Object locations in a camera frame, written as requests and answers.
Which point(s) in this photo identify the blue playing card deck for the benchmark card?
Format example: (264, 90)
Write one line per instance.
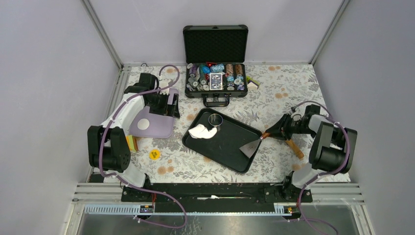
(215, 81)

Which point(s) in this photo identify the yellow round token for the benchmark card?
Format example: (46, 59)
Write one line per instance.
(154, 154)

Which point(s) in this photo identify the black baking tray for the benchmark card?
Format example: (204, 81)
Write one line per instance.
(224, 146)

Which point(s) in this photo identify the black poker chip case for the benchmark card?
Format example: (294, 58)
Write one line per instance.
(215, 49)

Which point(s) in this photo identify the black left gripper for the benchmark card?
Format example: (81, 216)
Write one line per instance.
(167, 109)

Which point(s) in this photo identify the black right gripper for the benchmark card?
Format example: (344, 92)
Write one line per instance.
(280, 129)

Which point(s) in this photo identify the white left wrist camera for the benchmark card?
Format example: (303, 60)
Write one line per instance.
(164, 83)

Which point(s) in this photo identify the purple plastic tray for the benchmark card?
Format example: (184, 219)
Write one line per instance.
(161, 127)

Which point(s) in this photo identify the wooden rolling pin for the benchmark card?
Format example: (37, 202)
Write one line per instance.
(296, 150)

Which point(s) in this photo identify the white dough disc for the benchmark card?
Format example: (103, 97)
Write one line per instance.
(201, 132)

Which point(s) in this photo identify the round cut dough wrapper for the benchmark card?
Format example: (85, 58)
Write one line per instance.
(143, 124)

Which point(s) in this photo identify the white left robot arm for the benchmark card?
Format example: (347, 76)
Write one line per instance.
(110, 144)

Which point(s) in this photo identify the metal dough scraper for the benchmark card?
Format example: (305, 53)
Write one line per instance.
(250, 148)

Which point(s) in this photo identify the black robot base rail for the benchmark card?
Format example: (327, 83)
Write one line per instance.
(262, 192)

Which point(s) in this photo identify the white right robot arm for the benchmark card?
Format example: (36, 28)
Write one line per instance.
(332, 149)

